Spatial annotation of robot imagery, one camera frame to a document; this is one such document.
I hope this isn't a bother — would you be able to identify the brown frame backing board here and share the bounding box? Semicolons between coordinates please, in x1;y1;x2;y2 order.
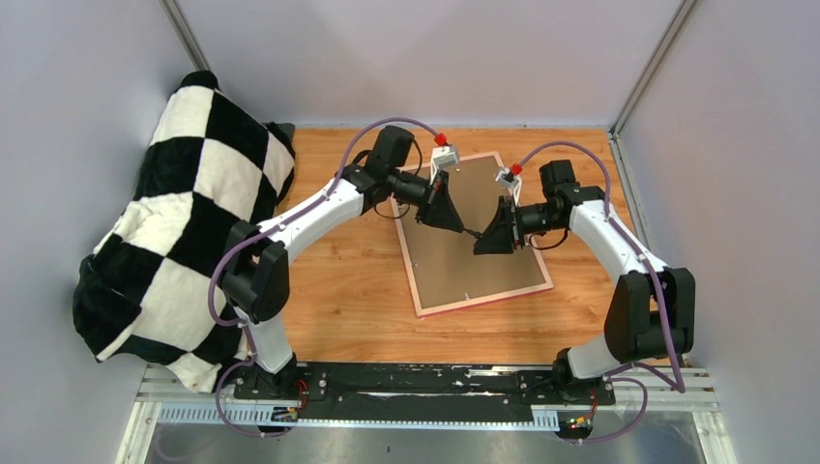
395;155;549;312

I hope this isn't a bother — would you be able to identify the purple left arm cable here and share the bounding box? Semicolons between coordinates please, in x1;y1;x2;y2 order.
208;117;443;440

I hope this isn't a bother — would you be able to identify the pink handled screwdriver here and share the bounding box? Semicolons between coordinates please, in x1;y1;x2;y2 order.
463;228;483;240

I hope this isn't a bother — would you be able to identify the white slotted cable duct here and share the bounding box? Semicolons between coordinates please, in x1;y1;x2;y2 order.
153;401;562;430

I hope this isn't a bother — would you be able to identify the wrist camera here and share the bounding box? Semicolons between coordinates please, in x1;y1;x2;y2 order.
429;144;460;184
495;167;522;204

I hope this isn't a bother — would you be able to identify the black white checkered pillow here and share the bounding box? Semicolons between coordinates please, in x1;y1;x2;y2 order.
72;71;296;392

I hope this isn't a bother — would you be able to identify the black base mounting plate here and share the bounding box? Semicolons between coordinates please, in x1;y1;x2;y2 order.
234;362;615;422

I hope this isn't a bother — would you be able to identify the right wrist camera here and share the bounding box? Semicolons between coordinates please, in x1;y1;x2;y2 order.
495;167;522;204

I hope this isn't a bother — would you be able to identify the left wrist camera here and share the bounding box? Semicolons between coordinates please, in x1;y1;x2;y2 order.
429;144;460;184

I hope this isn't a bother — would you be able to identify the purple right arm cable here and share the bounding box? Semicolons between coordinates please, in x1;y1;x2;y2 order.
517;140;687;447

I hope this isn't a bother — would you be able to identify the pink picture frame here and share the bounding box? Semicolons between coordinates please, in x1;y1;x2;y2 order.
389;151;555;320

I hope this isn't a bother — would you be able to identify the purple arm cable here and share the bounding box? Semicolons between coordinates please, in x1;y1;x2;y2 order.
517;140;687;447
208;117;443;440

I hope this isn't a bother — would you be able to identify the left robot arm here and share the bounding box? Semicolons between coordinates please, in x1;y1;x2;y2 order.
216;126;465;399

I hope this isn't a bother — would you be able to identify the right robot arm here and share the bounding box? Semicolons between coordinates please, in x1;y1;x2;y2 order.
473;159;696;404

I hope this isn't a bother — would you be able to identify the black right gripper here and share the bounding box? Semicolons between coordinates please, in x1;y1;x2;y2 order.
474;196;563;256

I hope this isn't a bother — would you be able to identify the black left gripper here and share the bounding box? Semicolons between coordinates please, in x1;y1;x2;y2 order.
388;169;463;234

